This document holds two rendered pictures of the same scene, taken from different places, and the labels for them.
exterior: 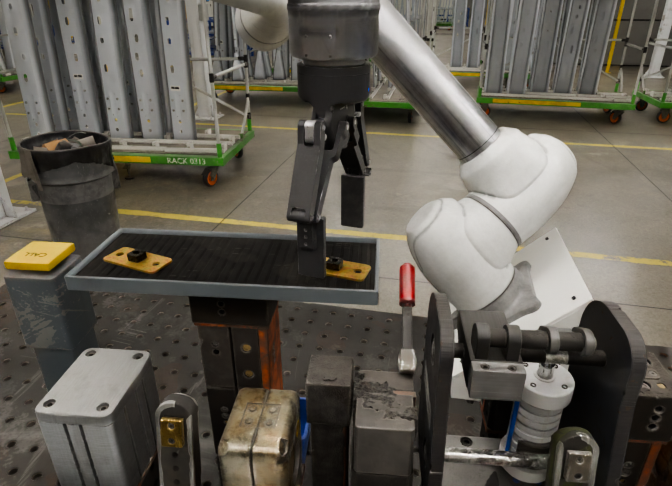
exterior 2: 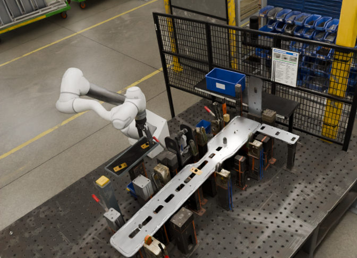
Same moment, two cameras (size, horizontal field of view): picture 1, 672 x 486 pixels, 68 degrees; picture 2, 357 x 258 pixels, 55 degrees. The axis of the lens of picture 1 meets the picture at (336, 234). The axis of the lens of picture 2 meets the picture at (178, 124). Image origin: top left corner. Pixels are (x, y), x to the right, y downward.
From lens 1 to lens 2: 1.86 m
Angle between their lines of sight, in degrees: 43
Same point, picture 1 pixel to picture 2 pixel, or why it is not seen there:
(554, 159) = not seen: hidden behind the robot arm
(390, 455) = (175, 160)
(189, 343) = (85, 199)
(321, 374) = (161, 158)
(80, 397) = (144, 182)
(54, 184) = not seen: outside the picture
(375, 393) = (167, 155)
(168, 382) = (96, 207)
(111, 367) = (139, 179)
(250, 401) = (157, 168)
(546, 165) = not seen: hidden behind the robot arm
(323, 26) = (143, 114)
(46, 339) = (110, 194)
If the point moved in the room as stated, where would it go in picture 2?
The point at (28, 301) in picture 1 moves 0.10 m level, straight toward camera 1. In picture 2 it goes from (107, 189) to (122, 187)
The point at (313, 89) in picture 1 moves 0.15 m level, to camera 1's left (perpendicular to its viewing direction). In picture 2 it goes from (142, 122) to (126, 136)
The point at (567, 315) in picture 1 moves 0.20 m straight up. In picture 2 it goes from (163, 126) to (159, 106)
